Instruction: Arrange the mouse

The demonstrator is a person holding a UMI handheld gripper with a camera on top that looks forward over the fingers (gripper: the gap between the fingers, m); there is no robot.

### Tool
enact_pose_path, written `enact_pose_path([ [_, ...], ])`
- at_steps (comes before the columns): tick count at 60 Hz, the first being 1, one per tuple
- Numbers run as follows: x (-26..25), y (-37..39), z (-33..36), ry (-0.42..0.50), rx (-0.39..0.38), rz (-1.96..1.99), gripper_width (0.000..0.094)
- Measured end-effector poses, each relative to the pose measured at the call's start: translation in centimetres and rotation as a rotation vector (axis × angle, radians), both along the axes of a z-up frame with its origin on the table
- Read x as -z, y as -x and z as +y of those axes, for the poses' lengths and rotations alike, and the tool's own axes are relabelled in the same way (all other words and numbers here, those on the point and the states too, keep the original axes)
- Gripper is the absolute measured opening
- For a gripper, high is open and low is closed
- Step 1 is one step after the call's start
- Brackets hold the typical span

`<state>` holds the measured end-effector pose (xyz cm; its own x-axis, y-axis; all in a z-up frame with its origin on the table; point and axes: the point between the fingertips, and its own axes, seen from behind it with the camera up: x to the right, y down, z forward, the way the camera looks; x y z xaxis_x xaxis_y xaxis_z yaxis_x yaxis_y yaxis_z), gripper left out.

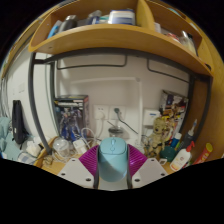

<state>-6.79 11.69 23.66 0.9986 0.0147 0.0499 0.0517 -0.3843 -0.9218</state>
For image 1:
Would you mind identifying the blue bottle white cap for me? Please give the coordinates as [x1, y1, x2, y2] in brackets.
[169, 132, 183, 149]

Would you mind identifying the white wall socket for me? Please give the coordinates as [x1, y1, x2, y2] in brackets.
[93, 104, 110, 121]
[109, 105, 127, 121]

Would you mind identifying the robot model kit box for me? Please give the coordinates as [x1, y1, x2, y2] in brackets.
[53, 94, 90, 143]

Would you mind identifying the colourful printed box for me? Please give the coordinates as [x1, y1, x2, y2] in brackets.
[159, 89, 189, 141]

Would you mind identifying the white wall box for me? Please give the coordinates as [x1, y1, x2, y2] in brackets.
[142, 108, 162, 129]

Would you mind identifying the black cable with green plug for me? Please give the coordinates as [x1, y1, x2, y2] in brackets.
[113, 107, 139, 135]

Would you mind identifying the black hanging bag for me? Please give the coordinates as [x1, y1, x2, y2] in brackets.
[11, 99, 29, 145]

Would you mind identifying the teal and plaid bedding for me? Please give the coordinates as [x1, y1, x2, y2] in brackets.
[0, 116, 34, 164]

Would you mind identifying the dark bottle white nozzle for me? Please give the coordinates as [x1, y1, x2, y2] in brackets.
[181, 119, 198, 151]

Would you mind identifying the white multi-port charger block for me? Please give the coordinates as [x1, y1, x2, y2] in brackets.
[72, 138, 88, 155]

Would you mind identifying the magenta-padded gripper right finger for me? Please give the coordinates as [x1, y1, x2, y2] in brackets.
[126, 144, 168, 190]

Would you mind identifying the white lotion bottle red label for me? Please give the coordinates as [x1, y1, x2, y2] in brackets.
[169, 141, 196, 173]

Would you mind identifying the tree creature figurine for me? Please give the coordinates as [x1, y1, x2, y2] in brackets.
[145, 116, 168, 159]

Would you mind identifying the wooden shelf unit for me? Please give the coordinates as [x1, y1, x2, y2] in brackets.
[28, 0, 214, 78]

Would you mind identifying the clear drinking cup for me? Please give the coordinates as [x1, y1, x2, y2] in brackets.
[108, 126, 124, 138]

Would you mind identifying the clear lidded plastic container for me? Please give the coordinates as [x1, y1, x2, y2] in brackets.
[52, 137, 71, 158]

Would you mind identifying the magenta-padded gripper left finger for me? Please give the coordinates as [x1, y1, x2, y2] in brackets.
[57, 144, 100, 190]

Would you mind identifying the light blue computer mouse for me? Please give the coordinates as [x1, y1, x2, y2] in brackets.
[97, 136, 129, 183]

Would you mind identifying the white tissue pack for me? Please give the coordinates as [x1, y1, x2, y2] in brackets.
[25, 134, 51, 158]

